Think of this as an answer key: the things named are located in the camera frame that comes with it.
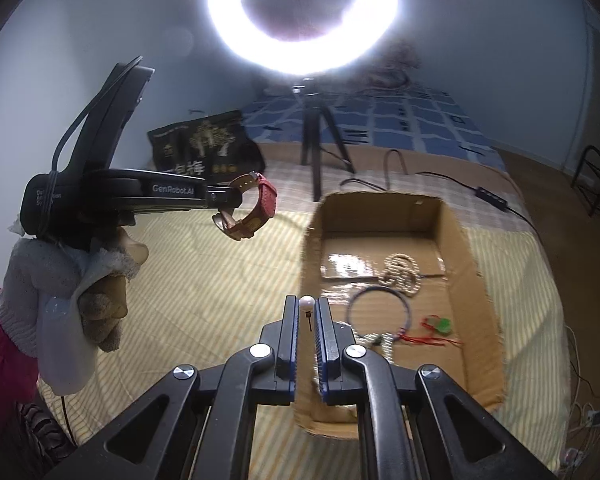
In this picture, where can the blue patterned bedsheet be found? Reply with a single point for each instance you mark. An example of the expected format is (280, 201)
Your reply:
(419, 119)

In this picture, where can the black metal rack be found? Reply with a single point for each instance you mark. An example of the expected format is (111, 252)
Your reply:
(586, 179)

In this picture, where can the dark blue bangle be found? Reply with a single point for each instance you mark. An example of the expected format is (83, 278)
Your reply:
(379, 309)

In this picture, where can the green jade red cord pendant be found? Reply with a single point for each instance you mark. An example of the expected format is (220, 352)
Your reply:
(437, 331)

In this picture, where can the white ring light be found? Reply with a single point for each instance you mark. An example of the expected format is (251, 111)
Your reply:
(302, 37)

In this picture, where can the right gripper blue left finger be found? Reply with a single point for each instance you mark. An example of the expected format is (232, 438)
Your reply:
(277, 383)

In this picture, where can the red strap wrist watch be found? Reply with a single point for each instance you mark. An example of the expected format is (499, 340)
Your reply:
(243, 221)

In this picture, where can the cardboard box tray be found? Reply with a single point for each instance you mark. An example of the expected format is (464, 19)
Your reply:
(345, 249)

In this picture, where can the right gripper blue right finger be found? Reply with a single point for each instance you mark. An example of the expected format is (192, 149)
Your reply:
(331, 338)

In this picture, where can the yellow striped cloth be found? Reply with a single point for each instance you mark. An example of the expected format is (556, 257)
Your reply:
(201, 296)

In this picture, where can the gloved left hand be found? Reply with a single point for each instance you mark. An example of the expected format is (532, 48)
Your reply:
(62, 306)

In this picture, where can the black tripod stand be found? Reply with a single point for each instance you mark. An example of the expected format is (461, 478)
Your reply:
(314, 112)

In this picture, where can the black snack bag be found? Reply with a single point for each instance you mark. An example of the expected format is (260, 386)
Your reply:
(215, 148)

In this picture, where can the white power strip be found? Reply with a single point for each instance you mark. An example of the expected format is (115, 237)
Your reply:
(582, 439)

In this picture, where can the folded floral quilt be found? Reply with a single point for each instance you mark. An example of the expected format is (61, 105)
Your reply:
(388, 66)

